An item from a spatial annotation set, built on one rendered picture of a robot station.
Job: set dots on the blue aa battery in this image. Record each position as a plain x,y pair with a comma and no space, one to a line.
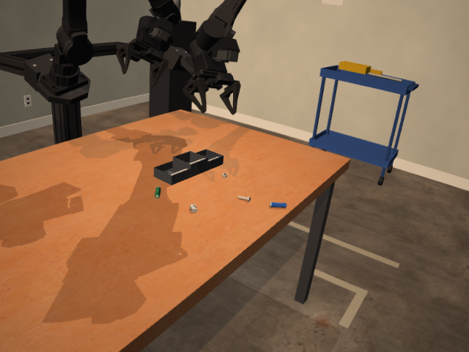
277,205

